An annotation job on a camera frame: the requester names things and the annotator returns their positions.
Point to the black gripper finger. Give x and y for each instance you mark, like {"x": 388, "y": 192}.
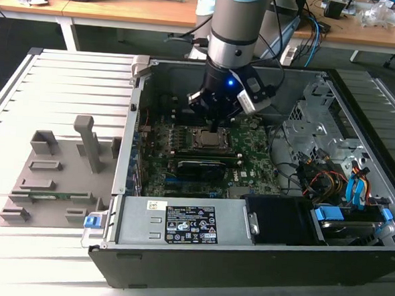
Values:
{"x": 197, "y": 102}
{"x": 217, "y": 127}

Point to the silver CPU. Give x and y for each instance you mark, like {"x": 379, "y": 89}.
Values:
{"x": 209, "y": 140}

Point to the round coin battery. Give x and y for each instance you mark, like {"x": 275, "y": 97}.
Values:
{"x": 253, "y": 124}

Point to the black graphics card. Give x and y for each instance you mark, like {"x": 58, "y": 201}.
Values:
{"x": 199, "y": 171}

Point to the green motherboard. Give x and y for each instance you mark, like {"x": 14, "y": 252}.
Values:
{"x": 257, "y": 158}

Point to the white power strip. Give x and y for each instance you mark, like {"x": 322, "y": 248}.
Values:
{"x": 288, "y": 56}

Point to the silver metal drive cage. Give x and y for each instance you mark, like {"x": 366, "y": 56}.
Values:
{"x": 306, "y": 131}

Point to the black fan shroud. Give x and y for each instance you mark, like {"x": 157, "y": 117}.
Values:
{"x": 280, "y": 220}

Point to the silver power supply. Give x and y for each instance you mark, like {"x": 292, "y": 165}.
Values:
{"x": 139, "y": 215}

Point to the wooden desk with white legs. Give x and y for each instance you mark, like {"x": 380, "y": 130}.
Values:
{"x": 125, "y": 9}

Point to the small black box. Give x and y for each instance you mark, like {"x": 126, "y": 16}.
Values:
{"x": 333, "y": 10}

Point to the blue disk carrier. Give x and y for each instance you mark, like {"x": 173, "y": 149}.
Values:
{"x": 327, "y": 214}

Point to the black open PC case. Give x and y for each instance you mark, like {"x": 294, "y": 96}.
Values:
{"x": 210, "y": 269}

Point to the wooden desk with clutter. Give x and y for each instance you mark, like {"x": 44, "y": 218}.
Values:
{"x": 358, "y": 33}

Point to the grey parts rack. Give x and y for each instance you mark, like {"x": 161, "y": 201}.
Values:
{"x": 64, "y": 180}

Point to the blue case latch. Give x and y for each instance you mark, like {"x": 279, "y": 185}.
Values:
{"x": 91, "y": 222}

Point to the hard disk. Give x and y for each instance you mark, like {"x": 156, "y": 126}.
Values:
{"x": 343, "y": 230}

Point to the clear plastic bag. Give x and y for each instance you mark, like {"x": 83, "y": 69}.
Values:
{"x": 376, "y": 16}

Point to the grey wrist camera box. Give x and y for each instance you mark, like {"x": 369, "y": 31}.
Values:
{"x": 250, "y": 106}

